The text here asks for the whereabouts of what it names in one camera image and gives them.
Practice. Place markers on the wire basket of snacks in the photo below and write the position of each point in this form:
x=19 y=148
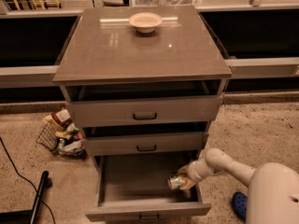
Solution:
x=61 y=137

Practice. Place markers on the grey middle drawer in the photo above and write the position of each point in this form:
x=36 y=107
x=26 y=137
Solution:
x=145 y=143

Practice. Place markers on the white ceramic bowl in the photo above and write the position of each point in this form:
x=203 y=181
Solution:
x=145 y=22

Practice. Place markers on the grey top drawer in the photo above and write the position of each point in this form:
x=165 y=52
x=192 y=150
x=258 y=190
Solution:
x=144 y=111

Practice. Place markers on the grey horizontal rail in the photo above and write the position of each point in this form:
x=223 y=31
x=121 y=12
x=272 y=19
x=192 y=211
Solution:
x=41 y=76

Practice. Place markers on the grey drawer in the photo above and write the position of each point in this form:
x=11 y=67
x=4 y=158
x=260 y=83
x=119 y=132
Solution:
x=145 y=143
x=144 y=111
x=135 y=187

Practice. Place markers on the blue croc shoe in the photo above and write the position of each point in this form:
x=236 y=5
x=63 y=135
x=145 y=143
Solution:
x=239 y=204

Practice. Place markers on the black bar stand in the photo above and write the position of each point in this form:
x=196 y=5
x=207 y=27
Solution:
x=28 y=216

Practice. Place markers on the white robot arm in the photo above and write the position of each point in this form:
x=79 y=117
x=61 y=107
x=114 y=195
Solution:
x=273 y=188

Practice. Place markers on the grey drawer cabinet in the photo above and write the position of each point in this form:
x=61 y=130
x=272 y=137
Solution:
x=108 y=59

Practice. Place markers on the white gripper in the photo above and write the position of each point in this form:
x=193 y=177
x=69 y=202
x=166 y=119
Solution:
x=195 y=172

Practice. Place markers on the grey bottom drawer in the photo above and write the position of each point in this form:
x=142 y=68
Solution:
x=135 y=187

